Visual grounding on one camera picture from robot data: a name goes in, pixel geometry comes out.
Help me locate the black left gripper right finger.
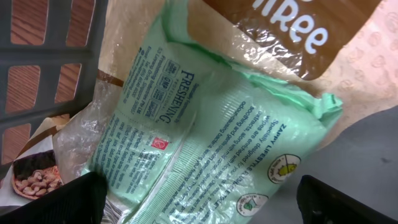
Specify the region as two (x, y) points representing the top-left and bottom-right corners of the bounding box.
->
(296, 175), (397, 224)

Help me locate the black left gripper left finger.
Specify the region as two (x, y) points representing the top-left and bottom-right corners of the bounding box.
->
(1, 172), (107, 224)

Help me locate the green wet wipes pack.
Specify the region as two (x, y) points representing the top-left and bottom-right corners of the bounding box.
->
(83, 1), (343, 223)

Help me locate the brown Pantree snack pouch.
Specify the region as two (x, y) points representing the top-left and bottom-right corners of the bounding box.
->
(0, 0), (398, 224)

